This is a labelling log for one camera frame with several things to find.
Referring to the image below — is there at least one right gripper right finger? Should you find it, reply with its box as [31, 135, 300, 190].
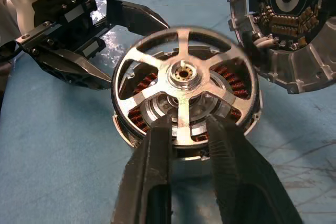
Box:
[206, 115, 305, 224]

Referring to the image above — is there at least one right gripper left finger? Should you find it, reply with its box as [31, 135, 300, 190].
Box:
[111, 113, 175, 224]

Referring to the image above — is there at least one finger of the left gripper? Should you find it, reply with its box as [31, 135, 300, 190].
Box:
[106, 0, 170, 37]
[34, 50, 113, 91]

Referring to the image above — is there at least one motor stator with copper windings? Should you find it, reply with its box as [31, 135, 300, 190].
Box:
[112, 42, 264, 162]

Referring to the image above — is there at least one motor end cover with circuit board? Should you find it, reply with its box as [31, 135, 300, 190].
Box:
[226, 0, 336, 95]

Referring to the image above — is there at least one blue plastic table cover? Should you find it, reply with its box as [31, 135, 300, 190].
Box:
[0, 0, 336, 224]

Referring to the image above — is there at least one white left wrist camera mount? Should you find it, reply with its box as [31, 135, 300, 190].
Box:
[0, 0, 65, 51]

